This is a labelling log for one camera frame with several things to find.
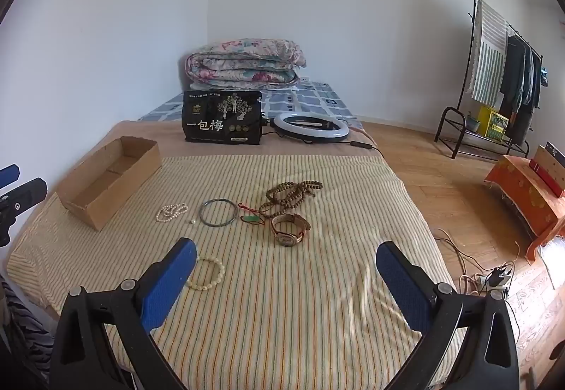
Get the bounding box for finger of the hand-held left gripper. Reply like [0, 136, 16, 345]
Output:
[0, 177, 48, 247]
[0, 164, 21, 189]

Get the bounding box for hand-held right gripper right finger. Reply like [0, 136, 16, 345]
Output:
[375, 241, 519, 390]

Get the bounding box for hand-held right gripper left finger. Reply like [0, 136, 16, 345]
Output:
[49, 237, 198, 390]

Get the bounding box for cream bead bracelet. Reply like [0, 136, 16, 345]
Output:
[185, 255, 226, 291]

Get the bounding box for white pearl necklace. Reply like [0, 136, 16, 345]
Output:
[155, 202, 190, 223]

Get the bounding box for thin metal bangle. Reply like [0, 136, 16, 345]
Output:
[198, 199, 238, 227]

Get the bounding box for cardboard box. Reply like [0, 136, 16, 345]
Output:
[56, 136, 162, 232]

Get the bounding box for red string cord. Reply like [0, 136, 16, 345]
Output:
[238, 202, 268, 225]

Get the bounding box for brown strap wristwatch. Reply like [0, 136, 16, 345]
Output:
[270, 214, 311, 247]

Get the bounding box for brown wooden bead necklace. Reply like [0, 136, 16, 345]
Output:
[258, 180, 324, 218]

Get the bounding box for striped yellow blanket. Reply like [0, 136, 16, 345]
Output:
[6, 155, 464, 390]

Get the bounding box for white power strip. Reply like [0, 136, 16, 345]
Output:
[474, 266, 515, 296]

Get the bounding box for person's striped dark clothing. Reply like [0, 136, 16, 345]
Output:
[0, 275, 54, 386]

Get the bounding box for brown bed sheet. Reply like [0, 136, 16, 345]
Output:
[44, 120, 387, 214]

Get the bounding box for orange cloth covered stool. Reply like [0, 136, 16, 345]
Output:
[484, 155, 565, 263]

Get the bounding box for black metal clothes rack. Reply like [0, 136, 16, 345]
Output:
[435, 0, 543, 160]

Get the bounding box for black printed bag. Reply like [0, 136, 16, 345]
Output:
[181, 90, 263, 145]

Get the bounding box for red flat box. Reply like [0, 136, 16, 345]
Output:
[530, 143, 565, 199]

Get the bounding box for yellow box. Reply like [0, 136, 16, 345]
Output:
[477, 105, 509, 139]

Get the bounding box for blue checked bed sheet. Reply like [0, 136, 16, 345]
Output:
[138, 80, 365, 130]

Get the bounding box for folded floral quilt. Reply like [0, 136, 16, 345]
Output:
[184, 38, 307, 87]

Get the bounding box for dark hanging clothes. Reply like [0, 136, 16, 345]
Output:
[499, 34, 543, 144]

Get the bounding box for green striped towel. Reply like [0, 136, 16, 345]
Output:
[468, 0, 509, 106]

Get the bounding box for black ring light cable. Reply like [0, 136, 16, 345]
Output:
[262, 125, 385, 159]

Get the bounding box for white ring light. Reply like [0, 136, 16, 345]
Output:
[273, 113, 351, 140]

